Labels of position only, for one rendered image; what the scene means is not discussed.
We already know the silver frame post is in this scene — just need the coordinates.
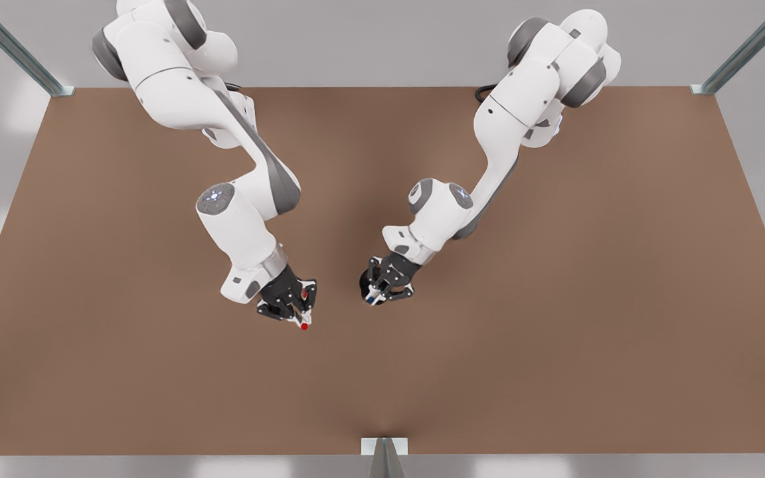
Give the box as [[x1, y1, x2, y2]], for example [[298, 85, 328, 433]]
[[690, 0, 765, 96], [361, 437, 409, 478], [0, 0, 76, 98]]

